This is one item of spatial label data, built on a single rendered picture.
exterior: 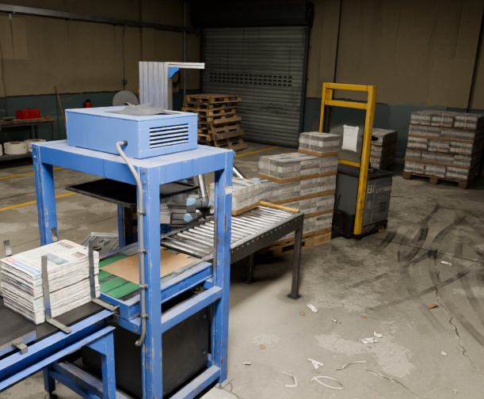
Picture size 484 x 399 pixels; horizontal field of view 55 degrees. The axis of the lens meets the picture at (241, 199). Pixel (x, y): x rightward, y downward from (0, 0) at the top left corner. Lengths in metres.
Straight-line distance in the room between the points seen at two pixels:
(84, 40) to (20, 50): 1.52
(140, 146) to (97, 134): 0.32
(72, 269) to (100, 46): 9.48
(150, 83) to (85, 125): 1.66
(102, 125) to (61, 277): 0.81
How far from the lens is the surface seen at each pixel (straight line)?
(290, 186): 5.07
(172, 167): 2.33
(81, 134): 2.75
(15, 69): 10.50
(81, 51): 11.35
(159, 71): 4.27
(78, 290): 2.57
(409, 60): 11.16
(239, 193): 3.91
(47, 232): 3.03
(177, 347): 2.91
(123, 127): 2.47
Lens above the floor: 2.02
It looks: 16 degrees down
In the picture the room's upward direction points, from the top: 2 degrees clockwise
